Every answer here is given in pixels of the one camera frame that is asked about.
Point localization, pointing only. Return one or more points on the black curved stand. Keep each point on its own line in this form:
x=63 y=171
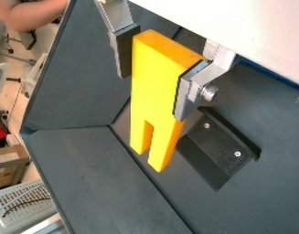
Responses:
x=216 y=148

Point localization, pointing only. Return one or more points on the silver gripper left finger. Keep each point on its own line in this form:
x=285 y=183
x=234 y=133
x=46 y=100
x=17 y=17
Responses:
x=121 y=29

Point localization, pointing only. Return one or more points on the white perforated tray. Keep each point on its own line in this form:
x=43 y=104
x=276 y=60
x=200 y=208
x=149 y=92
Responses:
x=25 y=203

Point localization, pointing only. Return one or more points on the person's forearm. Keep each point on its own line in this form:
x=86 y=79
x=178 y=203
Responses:
x=25 y=16

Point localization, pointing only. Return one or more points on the cardboard box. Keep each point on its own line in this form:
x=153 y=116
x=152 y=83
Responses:
x=14 y=160

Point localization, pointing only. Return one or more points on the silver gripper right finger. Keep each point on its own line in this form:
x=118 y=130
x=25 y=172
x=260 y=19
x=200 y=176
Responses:
x=194 y=81

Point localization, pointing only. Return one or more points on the yellow double-square block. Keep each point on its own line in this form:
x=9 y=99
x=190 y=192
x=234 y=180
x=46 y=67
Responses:
x=160 y=60

